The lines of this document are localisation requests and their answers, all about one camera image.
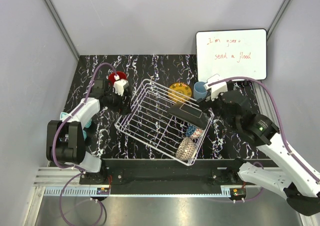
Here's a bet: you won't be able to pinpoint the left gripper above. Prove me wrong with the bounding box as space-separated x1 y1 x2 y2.
104 86 131 115

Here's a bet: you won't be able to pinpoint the white whiteboard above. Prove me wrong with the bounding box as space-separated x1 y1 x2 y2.
195 28 267 82

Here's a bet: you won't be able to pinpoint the red and black mug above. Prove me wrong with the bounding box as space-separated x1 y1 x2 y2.
108 71 128 86

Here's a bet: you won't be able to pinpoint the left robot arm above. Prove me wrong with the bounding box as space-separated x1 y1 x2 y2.
46 79 132 184

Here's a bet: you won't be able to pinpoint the yellow patterned bowl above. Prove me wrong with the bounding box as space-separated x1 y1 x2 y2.
167 82 193 103

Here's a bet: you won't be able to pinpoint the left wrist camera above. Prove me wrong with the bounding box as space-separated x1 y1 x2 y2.
113 79 129 96

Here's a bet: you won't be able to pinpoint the white wire dish rack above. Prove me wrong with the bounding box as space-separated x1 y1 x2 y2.
115 79 214 166

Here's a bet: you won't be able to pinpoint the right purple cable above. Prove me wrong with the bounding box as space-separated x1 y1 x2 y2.
207 76 320 204

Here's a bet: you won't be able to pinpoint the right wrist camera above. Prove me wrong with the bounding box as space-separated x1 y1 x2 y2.
204 74 228 101

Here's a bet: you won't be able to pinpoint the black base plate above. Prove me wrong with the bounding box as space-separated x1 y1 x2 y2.
79 159 243 197

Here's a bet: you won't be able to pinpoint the blue patterned bowl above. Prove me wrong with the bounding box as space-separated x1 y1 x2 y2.
185 125 204 139

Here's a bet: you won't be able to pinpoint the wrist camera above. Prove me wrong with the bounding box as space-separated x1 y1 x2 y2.
113 79 129 96
204 74 228 101

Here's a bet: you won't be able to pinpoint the black floral square plate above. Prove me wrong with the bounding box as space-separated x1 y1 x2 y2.
167 103 208 130

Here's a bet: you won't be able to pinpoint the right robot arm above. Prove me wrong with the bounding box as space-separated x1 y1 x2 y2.
197 90 320 216

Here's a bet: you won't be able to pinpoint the teal cat-ear headphones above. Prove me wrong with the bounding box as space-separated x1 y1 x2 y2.
59 112 92 140

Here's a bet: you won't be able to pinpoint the black marble mat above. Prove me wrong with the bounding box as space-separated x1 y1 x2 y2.
63 54 266 160

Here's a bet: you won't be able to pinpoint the brown patterned bowl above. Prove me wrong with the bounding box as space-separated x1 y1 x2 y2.
175 137 196 161

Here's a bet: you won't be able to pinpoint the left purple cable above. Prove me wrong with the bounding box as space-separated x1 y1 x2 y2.
51 62 120 226

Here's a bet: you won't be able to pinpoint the light blue cup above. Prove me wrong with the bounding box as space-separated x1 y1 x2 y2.
193 81 208 100

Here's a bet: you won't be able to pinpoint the purple cable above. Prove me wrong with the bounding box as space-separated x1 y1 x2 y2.
51 62 120 226
207 76 320 204

